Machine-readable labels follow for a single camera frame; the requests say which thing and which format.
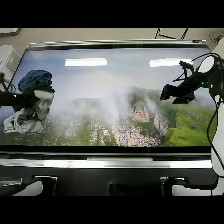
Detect black cable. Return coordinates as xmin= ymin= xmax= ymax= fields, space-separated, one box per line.
xmin=205 ymin=98 xmax=222 ymax=162

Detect grey pants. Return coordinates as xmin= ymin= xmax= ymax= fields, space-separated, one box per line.
xmin=2 ymin=89 xmax=55 ymax=135

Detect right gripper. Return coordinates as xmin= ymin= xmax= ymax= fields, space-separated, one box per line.
xmin=159 ymin=82 xmax=198 ymax=105

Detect blue garment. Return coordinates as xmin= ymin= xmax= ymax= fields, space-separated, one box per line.
xmin=17 ymin=69 xmax=54 ymax=93

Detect white box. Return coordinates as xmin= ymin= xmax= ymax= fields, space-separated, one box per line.
xmin=0 ymin=44 xmax=22 ymax=82

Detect silver frame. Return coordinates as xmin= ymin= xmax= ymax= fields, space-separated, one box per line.
xmin=0 ymin=153 xmax=224 ymax=197

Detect black garment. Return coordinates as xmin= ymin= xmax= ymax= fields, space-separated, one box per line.
xmin=31 ymin=83 xmax=56 ymax=96

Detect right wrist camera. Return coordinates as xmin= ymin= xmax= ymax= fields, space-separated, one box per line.
xmin=172 ymin=60 xmax=196 ymax=83

